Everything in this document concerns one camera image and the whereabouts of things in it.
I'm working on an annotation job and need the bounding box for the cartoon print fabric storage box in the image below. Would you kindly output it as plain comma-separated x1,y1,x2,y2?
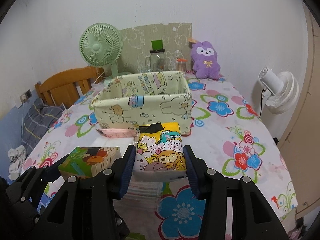
91,70,192,135

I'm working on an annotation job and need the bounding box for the green plastic cup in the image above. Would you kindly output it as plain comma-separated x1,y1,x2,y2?
151,40,163,50

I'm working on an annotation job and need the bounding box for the black fan power cable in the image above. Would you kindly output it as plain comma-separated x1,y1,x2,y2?
258,88,266,119

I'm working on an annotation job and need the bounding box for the toothpick jar orange lid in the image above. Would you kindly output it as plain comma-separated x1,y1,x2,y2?
175,58,188,73

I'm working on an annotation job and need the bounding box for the green desk fan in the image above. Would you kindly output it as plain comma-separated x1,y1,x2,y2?
79,23,128,86

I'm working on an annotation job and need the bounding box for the pink tissue packet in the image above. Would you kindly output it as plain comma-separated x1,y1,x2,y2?
96,128,138,138

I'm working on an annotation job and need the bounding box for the white crumpled cloth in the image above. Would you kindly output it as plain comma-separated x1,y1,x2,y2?
8,145,27,180

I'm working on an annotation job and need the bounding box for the purple plush bunny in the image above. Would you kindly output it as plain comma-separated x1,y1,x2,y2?
190,41,221,80

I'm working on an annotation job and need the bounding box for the white standing fan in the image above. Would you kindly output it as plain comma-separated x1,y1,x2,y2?
258,67,299,115

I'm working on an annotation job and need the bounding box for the yellow cartoon tissue pack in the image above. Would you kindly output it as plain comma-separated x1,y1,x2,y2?
133,122,187,183

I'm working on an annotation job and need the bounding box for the grey plaid pillow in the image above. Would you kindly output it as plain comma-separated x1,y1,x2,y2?
22,98,64,155

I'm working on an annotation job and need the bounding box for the green cartoon tissue pack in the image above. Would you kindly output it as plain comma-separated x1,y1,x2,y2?
58,147,121,180

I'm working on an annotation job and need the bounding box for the white plastic tissue pack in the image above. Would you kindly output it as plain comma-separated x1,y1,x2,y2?
90,137,134,156

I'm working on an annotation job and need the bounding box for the green cartoon cardboard panel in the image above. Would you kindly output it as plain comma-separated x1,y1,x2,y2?
117,23,193,73

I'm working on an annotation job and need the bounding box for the floral tablecloth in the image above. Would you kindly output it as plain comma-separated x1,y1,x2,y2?
23,74,298,239

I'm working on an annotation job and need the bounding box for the wall power socket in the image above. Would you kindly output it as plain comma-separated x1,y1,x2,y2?
20,90,32,104

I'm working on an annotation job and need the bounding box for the glass mason jar mug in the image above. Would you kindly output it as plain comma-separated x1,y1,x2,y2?
145,49,166,72

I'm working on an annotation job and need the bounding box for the wooden chair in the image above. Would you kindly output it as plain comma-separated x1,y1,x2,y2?
35,66,103,108

